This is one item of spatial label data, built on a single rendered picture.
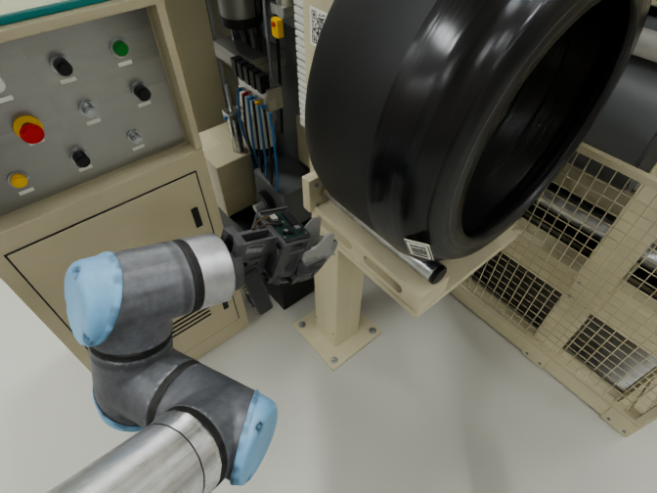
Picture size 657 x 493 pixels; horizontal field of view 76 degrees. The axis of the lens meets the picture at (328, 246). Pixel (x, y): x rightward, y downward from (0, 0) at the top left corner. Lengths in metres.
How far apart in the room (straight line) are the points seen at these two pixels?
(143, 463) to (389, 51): 0.50
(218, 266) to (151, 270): 0.07
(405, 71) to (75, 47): 0.71
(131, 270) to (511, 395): 1.56
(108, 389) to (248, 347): 1.28
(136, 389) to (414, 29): 0.52
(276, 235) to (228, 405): 0.21
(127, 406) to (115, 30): 0.77
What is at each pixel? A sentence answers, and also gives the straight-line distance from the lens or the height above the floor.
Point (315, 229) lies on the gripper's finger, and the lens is 0.65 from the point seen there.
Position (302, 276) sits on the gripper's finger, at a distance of 0.60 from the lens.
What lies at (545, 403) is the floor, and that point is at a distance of 1.86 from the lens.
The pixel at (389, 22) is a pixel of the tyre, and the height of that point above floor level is 1.36.
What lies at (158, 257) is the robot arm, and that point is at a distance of 0.49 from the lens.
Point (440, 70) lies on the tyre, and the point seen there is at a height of 1.34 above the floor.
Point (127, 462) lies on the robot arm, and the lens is 0.41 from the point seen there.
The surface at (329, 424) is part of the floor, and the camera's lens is 1.65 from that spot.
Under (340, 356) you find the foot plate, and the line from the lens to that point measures 1.74.
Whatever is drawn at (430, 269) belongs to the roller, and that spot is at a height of 0.92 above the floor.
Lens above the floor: 1.56
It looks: 48 degrees down
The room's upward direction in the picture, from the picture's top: straight up
